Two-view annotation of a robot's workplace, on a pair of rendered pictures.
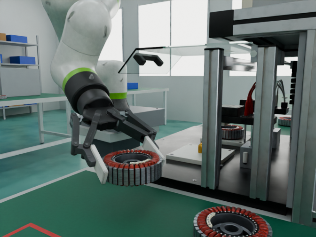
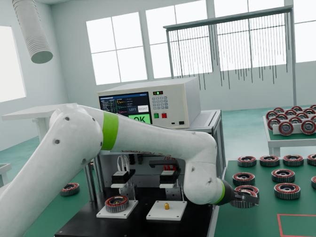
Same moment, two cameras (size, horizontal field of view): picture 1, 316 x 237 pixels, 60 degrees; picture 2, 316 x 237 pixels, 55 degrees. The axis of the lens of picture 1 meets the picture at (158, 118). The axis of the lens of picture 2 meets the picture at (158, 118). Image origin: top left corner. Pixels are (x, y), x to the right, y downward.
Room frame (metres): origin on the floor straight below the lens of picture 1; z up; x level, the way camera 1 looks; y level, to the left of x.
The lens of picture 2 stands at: (1.05, 1.09, 1.43)
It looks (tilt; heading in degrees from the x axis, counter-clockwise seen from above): 11 degrees down; 256
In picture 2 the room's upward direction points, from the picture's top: 7 degrees counter-clockwise
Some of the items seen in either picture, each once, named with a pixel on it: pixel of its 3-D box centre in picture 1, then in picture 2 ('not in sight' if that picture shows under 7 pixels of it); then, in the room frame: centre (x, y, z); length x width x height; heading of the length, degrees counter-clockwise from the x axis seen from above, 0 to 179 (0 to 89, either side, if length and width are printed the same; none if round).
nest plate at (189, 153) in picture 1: (201, 154); (167, 209); (0.76, -0.13, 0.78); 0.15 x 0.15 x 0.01; 58
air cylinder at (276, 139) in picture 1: (270, 137); (129, 190); (0.89, -0.38, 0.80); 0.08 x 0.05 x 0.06; 148
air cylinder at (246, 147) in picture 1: (253, 154); (174, 191); (0.69, -0.25, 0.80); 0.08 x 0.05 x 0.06; 148
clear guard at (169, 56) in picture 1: (197, 61); (173, 154); (0.71, -0.10, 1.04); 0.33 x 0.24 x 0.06; 58
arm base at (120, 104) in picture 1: (108, 103); not in sight; (1.44, 0.26, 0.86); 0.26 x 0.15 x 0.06; 42
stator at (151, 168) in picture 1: (131, 166); (242, 198); (0.48, 0.05, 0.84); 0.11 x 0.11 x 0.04
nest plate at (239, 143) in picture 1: (227, 138); (118, 208); (0.97, -0.25, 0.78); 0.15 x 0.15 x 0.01; 58
